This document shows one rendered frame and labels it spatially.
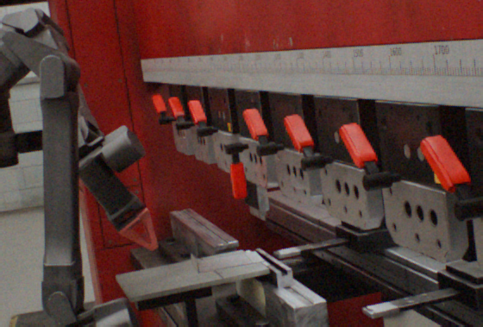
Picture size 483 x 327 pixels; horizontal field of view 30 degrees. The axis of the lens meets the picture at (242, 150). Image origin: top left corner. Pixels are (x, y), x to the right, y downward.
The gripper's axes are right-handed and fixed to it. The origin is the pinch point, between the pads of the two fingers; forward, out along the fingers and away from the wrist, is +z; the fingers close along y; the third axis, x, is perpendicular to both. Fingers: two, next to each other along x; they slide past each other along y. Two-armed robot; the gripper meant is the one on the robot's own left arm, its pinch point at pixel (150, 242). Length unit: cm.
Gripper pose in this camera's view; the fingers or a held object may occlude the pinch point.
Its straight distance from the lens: 171.2
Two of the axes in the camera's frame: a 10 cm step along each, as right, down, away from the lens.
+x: -7.7, 6.2, -1.4
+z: 5.8, 7.8, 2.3
